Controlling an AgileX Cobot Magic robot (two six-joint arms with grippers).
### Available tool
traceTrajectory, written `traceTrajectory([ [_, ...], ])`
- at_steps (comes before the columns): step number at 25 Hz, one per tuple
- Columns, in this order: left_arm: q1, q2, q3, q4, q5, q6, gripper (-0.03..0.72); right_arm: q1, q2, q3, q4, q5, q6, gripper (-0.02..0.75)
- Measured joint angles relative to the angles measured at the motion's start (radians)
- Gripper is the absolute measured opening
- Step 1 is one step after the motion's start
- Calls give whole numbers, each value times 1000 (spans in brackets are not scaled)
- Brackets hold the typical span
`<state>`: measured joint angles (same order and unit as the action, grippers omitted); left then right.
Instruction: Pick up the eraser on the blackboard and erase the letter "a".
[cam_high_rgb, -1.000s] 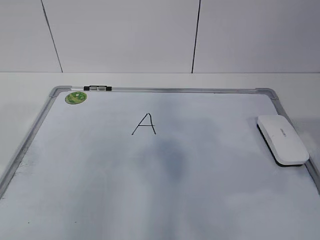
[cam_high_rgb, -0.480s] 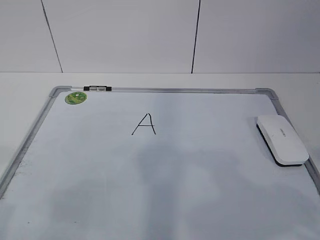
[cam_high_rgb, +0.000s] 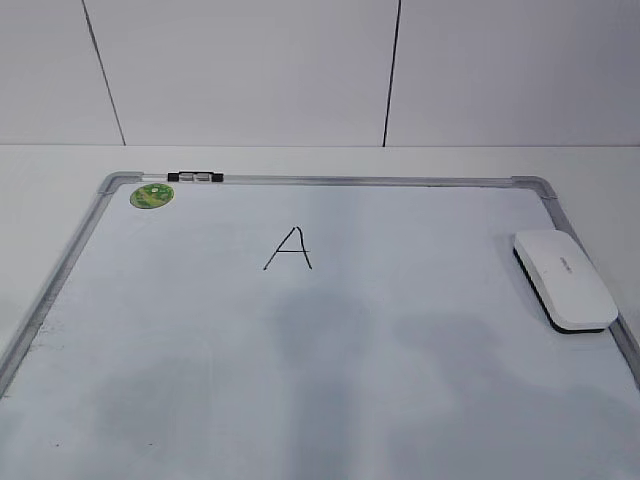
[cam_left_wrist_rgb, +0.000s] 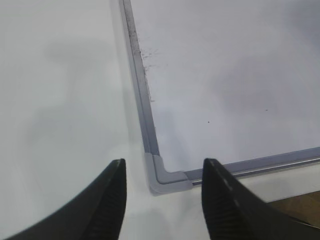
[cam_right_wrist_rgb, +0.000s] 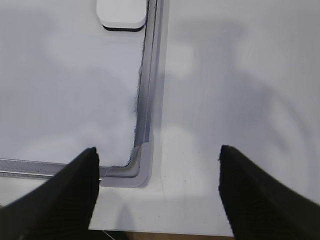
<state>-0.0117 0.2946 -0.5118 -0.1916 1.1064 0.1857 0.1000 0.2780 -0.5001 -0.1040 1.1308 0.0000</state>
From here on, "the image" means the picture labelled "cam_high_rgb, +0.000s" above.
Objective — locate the white eraser with black felt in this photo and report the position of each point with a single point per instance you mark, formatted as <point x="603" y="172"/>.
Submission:
<point x="569" y="286"/>

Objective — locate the round green magnet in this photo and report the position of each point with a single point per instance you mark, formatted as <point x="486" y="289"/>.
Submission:
<point x="151" y="196"/>

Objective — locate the black and clear board clip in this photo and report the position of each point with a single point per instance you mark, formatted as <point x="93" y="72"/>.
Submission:
<point x="195" y="177"/>

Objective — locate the white board with grey frame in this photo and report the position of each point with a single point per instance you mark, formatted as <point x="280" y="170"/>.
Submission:
<point x="313" y="328"/>

